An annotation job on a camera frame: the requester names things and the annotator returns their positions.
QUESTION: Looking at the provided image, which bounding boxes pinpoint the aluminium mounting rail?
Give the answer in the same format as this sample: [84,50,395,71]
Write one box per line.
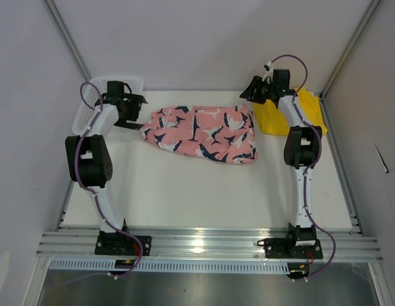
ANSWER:
[36,228,383,263]

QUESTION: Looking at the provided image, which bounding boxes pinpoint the left corner frame post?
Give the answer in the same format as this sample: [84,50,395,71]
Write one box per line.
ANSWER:
[42,0,92,81]

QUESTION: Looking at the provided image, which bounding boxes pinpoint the corner frame post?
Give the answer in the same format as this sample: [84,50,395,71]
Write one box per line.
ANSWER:
[319,0,383,101]
[42,0,92,81]

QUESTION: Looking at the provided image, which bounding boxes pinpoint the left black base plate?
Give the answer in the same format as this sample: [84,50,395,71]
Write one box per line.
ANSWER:
[94,231,152,256]

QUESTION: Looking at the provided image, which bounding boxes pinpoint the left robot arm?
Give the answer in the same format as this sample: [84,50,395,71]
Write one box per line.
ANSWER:
[65,80,152,258]

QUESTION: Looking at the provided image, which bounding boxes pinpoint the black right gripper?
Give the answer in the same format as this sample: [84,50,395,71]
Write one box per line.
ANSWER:
[239,76,276,105]

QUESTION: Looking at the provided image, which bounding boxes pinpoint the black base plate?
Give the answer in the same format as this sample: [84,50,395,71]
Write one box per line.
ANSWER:
[94,231,152,256]
[257,238,323,259]

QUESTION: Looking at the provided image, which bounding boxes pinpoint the right corner frame post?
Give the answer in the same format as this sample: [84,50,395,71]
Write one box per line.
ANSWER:
[319,0,383,101]

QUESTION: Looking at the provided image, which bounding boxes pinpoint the right side table rail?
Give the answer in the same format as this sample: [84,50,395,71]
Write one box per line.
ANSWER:
[318,95,365,237]

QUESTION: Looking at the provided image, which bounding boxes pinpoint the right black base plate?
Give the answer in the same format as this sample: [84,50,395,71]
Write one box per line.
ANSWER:
[257,238,323,259]

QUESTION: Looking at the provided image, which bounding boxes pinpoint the pink patterned shorts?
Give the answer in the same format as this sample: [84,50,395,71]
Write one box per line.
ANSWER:
[141,105,258,164]

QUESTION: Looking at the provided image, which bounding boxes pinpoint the slotted cable duct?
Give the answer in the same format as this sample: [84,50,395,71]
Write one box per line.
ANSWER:
[49,258,289,275]

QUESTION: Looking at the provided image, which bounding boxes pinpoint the yellow shorts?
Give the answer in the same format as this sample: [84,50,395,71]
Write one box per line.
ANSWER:
[253,88,328,136]

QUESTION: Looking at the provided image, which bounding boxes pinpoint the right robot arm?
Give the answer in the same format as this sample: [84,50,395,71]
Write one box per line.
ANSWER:
[240,64,322,259]

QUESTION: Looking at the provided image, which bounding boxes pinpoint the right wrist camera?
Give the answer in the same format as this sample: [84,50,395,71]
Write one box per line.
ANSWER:
[262,61,274,81]

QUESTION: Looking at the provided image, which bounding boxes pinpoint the white tray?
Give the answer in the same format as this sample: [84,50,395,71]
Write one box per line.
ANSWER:
[72,75,144,135]

